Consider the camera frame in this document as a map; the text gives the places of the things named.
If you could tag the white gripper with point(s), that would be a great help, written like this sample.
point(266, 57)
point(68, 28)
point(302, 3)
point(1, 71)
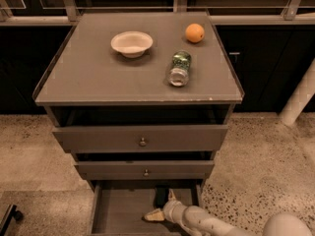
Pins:
point(171, 209)

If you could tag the dark green sponge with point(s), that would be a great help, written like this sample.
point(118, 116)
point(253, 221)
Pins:
point(161, 197)

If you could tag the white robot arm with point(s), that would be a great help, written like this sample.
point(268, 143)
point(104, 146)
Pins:
point(264, 185)

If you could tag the grey middle drawer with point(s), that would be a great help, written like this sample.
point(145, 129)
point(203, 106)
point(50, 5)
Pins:
point(152, 169)

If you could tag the grey top drawer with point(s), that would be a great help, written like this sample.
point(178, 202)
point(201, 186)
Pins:
point(156, 138)

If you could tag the grey drawer cabinet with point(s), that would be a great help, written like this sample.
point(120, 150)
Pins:
point(93, 85)

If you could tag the black caster wheel base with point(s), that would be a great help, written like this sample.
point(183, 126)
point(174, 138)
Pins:
point(10, 213)

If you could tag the white paper bowl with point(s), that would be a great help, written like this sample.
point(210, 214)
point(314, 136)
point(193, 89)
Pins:
point(131, 44)

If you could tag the orange fruit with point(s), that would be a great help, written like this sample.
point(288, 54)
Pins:
point(194, 33)

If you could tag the dark cabinet door handle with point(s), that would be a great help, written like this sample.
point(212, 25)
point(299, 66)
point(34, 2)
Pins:
point(234, 53)

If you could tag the metal railing frame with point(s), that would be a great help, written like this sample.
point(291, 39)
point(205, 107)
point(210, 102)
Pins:
point(221, 12)

